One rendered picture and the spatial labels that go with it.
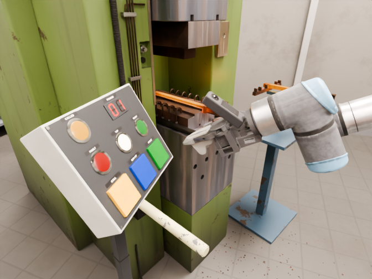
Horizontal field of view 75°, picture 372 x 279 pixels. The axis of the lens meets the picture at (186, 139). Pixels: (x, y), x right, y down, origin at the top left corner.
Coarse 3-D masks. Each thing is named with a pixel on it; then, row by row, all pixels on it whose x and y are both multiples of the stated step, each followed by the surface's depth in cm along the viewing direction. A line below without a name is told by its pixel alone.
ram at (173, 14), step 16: (160, 0) 87; (176, 0) 82; (192, 0) 86; (208, 0) 92; (224, 0) 99; (160, 16) 90; (176, 16) 85; (192, 16) 89; (208, 16) 95; (224, 16) 102
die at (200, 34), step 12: (156, 24) 99; (168, 24) 95; (180, 24) 91; (192, 24) 90; (204, 24) 95; (216, 24) 100; (156, 36) 101; (168, 36) 97; (180, 36) 93; (192, 36) 92; (204, 36) 97; (216, 36) 103
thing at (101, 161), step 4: (96, 156) 54; (100, 156) 55; (104, 156) 56; (96, 160) 53; (100, 160) 54; (104, 160) 55; (108, 160) 56; (96, 164) 53; (100, 164) 54; (104, 164) 55; (108, 164) 56; (100, 168) 54; (104, 168) 54; (108, 168) 56
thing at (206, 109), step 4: (156, 92) 131; (160, 92) 131; (164, 96) 128; (168, 96) 126; (172, 96) 125; (176, 96) 125; (180, 100) 120; (184, 100) 120; (188, 100) 120; (192, 104) 116; (196, 104) 114; (200, 104) 114; (204, 108) 110; (208, 108) 111; (204, 112) 111; (208, 112) 111; (212, 112) 110; (220, 116) 107
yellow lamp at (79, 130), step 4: (72, 124) 51; (76, 124) 52; (80, 124) 53; (84, 124) 54; (72, 128) 51; (76, 128) 52; (80, 128) 52; (84, 128) 53; (72, 132) 51; (76, 132) 51; (80, 132) 52; (84, 132) 53; (88, 132) 54; (76, 136) 51; (80, 136) 52; (84, 136) 53
